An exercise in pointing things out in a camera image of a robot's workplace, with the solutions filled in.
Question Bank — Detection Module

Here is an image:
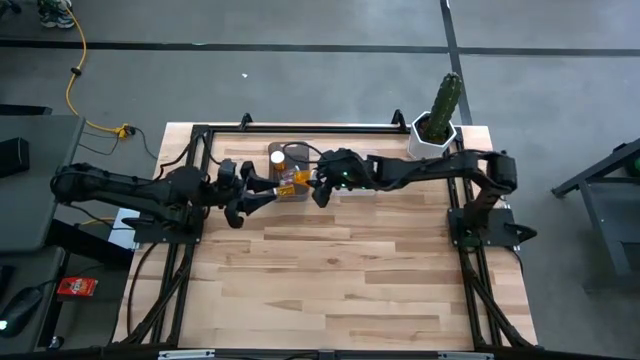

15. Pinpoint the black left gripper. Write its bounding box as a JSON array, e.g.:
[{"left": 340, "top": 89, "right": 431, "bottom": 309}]
[{"left": 206, "top": 158, "right": 281, "bottom": 230}]

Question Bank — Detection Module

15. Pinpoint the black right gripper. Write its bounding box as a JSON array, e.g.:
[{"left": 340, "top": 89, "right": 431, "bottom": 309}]
[{"left": 310, "top": 147, "right": 375, "bottom": 210}]

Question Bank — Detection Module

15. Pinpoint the dark brown plastic bin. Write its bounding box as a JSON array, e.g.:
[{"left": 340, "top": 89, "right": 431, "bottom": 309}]
[{"left": 267, "top": 141, "right": 311, "bottom": 203}]

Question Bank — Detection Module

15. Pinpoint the clear plastic bin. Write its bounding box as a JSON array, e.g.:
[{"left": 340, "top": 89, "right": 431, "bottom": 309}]
[{"left": 321, "top": 149, "right": 385, "bottom": 198}]

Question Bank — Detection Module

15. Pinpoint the white hexagonal plant pot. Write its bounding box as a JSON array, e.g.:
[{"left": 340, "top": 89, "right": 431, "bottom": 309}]
[{"left": 406, "top": 110, "right": 458, "bottom": 161}]

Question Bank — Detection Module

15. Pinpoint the green cactus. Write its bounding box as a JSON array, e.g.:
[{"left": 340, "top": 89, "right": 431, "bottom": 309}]
[{"left": 424, "top": 72, "right": 464, "bottom": 145}]

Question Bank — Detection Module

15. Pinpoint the white sheet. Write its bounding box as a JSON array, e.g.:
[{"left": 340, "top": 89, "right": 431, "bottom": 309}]
[{"left": 108, "top": 207, "right": 142, "bottom": 251}]

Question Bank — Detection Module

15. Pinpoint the dark low desk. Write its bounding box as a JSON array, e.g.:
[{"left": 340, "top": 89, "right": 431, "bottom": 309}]
[{"left": 0, "top": 218, "right": 135, "bottom": 354}]

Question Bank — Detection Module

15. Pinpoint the red packet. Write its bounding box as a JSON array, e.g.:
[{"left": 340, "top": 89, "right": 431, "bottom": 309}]
[{"left": 55, "top": 275, "right": 99, "bottom": 298}]

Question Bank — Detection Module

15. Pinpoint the gray desk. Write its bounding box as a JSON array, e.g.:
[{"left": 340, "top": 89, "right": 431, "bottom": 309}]
[{"left": 0, "top": 114, "right": 87, "bottom": 254}]

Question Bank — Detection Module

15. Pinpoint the black box on desk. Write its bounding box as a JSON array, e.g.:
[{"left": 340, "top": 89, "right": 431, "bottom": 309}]
[{"left": 0, "top": 136, "right": 31, "bottom": 179}]

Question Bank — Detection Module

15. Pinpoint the black computer mouse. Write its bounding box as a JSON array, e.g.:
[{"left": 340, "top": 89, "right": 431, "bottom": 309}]
[{"left": 0, "top": 286, "right": 44, "bottom": 339}]

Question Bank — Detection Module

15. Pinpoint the person's shoe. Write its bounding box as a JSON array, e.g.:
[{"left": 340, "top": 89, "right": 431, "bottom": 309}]
[{"left": 37, "top": 0, "right": 76, "bottom": 30}]

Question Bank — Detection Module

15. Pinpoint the black metal cart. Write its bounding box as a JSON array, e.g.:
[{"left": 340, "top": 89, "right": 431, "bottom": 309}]
[{"left": 551, "top": 138, "right": 640, "bottom": 292}]

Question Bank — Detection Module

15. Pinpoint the black aluminium rig frame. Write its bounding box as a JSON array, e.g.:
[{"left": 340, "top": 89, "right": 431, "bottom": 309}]
[{"left": 117, "top": 122, "right": 539, "bottom": 351}]

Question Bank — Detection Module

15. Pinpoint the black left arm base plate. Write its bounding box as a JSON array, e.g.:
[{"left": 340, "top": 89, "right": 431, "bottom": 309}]
[{"left": 121, "top": 202, "right": 207, "bottom": 246}]

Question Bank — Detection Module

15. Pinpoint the black floor cable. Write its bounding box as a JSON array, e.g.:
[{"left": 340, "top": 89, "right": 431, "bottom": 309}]
[{"left": 78, "top": 125, "right": 162, "bottom": 162}]

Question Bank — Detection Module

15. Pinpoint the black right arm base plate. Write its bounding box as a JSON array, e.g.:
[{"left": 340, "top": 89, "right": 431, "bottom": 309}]
[{"left": 448, "top": 207, "right": 539, "bottom": 249}]

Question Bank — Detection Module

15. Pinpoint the yellow extension cable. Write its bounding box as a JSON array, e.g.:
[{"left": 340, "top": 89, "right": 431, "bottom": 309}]
[{"left": 62, "top": 0, "right": 132, "bottom": 139}]

